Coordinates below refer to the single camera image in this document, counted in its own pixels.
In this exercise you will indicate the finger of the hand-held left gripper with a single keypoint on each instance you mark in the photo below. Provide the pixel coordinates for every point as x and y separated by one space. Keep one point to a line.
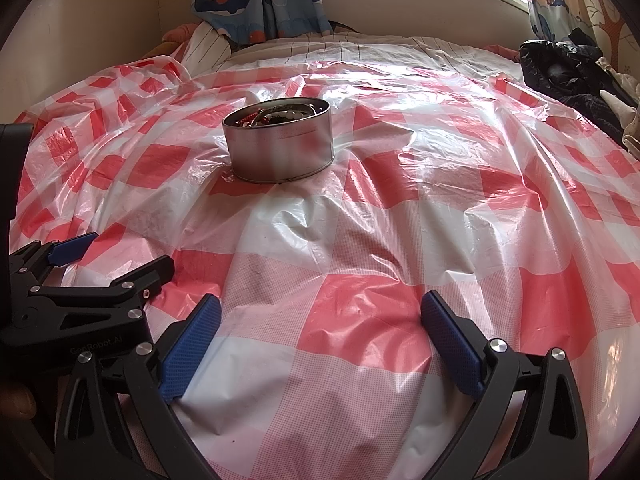
70 250
150 272

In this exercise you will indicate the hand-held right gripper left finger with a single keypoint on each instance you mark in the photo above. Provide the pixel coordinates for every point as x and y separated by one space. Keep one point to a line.
190 345

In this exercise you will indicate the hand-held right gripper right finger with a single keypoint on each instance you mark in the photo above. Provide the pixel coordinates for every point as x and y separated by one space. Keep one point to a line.
452 345

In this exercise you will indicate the round metal tin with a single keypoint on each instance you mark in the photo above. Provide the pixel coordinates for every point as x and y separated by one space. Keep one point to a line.
275 155

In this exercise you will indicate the person's left hand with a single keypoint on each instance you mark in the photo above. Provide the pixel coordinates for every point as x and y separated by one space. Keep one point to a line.
15 402

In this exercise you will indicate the red white checkered plastic sheet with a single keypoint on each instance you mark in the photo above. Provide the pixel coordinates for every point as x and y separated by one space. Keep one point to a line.
350 240

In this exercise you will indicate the white striped pillow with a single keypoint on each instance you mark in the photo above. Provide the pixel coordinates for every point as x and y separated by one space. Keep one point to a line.
205 50

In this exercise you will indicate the pink cloth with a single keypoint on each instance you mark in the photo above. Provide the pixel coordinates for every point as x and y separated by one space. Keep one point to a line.
177 32

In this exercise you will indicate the whale print curtain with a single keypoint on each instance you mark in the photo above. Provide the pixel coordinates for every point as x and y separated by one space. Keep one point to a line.
225 0

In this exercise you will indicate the beige cloth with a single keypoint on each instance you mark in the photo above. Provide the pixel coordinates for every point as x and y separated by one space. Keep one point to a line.
632 125

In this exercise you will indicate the black jacket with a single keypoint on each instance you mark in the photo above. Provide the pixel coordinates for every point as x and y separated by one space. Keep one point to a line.
555 70

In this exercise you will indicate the striped bed sheet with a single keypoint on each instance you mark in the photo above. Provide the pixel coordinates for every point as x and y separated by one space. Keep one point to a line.
350 47

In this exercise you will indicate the tree print curtain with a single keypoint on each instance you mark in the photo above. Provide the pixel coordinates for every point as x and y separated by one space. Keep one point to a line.
595 0

